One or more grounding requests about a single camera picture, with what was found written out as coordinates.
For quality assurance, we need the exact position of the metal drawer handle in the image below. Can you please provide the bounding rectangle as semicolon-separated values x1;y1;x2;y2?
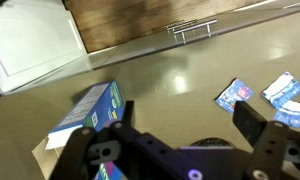
172;18;219;45

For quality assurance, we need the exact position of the black wire mesh basket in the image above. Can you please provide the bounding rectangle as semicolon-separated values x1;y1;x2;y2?
189;137;235;148

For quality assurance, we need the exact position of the blue cardboard snack box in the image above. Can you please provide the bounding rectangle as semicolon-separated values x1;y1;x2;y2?
31;79;126;180

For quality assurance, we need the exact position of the blue snack pack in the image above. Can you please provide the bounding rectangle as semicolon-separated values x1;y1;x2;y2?
260;71;300;110
273;99;300;129
214;78;255;114

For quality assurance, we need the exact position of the white panel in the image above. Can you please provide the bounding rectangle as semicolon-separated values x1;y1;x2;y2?
0;0;88;95

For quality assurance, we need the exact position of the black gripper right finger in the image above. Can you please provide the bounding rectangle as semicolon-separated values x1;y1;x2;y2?
233;100;300;180

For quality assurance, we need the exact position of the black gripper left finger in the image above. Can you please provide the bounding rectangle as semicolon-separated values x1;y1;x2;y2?
49;99;204;180

